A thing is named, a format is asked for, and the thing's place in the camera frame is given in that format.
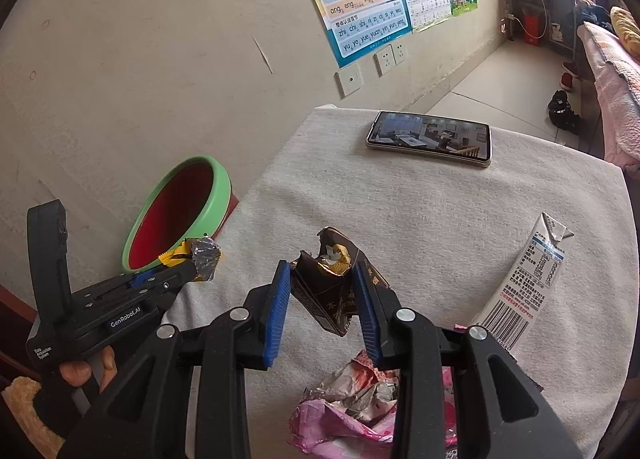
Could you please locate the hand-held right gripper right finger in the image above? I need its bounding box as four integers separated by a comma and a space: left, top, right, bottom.
351, 260, 583, 459

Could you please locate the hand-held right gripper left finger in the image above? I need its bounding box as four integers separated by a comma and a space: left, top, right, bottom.
60, 259, 293, 459

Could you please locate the silver and yellow wrapper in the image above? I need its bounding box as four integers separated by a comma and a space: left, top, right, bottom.
159, 235, 223, 285

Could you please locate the brown wrapper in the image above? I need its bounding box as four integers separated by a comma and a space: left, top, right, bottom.
290, 226, 401, 337

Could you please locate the green bin with red liner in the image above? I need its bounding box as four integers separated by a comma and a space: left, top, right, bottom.
121, 155, 240, 276

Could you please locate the person's left hand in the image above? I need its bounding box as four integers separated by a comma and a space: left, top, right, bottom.
57, 345, 118, 392

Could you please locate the crumpled silver wrapper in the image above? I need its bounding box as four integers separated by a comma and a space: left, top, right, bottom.
300, 351, 401, 422

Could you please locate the white table cloth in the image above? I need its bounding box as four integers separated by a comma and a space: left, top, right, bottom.
172, 104, 630, 459

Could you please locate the white milk carton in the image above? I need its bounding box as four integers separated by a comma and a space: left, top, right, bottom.
470, 211, 576, 352

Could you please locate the smartphone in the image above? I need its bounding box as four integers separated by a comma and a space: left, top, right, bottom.
366, 110, 493, 168

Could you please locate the pair of black shoes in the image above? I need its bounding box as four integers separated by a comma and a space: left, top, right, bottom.
546, 90, 588, 136

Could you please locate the small red bin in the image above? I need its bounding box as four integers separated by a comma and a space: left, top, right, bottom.
520, 13, 546, 44

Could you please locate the bed with pink cover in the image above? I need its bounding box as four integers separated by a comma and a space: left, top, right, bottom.
575, 21, 640, 174

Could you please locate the dark clothes pile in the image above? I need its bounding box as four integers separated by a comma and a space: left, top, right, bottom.
575, 0, 613, 32

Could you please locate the yellow quilt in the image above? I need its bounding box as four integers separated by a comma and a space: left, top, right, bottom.
609, 6, 640, 57

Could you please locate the blue letter wall poster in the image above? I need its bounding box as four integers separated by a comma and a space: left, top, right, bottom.
285, 0, 415, 70

